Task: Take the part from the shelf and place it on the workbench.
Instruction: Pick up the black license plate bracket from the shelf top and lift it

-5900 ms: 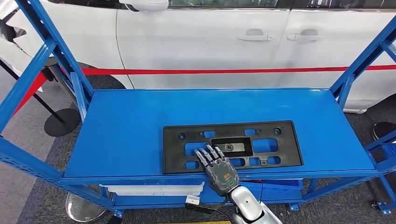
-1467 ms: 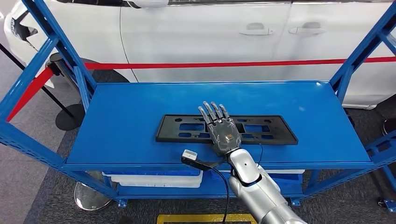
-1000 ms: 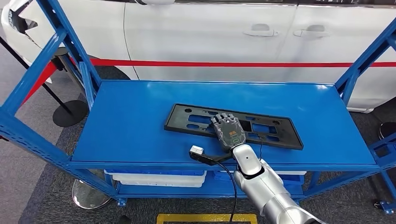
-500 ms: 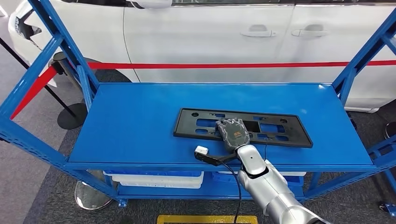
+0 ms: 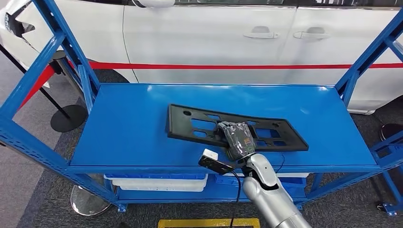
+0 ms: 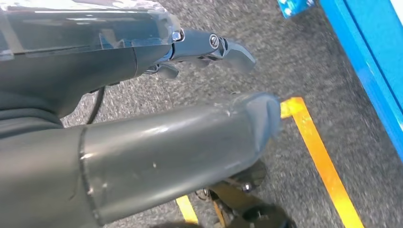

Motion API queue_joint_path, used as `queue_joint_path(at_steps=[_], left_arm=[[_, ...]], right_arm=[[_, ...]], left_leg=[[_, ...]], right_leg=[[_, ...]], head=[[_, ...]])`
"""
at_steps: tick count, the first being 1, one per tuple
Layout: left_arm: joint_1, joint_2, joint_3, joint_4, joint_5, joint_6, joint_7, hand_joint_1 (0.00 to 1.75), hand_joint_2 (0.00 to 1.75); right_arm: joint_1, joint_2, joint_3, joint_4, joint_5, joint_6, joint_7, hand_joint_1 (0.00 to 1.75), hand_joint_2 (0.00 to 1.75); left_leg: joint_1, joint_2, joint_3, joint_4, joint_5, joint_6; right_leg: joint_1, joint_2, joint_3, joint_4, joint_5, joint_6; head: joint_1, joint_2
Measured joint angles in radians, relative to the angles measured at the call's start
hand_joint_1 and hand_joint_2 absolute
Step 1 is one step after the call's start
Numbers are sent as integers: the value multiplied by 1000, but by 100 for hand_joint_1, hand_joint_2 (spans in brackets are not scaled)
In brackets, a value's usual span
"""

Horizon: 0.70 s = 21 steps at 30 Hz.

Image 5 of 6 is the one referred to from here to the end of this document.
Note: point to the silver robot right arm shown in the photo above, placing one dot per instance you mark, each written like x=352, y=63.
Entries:
x=270, y=195

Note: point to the blue metal shelf rack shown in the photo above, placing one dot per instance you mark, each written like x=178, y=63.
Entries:
x=390, y=209
x=126, y=132

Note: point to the black stanchion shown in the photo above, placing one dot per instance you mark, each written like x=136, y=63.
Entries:
x=67, y=119

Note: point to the black plastic bracket part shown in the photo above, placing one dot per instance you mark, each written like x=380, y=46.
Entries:
x=178, y=129

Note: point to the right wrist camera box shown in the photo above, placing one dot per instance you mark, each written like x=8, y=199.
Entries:
x=214, y=163

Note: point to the chrome stanchion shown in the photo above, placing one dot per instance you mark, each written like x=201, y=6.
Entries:
x=89, y=201

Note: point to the grey belt stanchion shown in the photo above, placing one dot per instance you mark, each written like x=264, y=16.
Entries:
x=58, y=67

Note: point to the white car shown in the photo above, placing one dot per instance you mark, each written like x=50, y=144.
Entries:
x=204, y=37

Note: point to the round dark stanchion base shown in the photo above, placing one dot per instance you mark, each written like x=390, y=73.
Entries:
x=392, y=132

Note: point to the red barrier belt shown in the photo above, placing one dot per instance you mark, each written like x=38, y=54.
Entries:
x=220, y=66
x=39, y=83

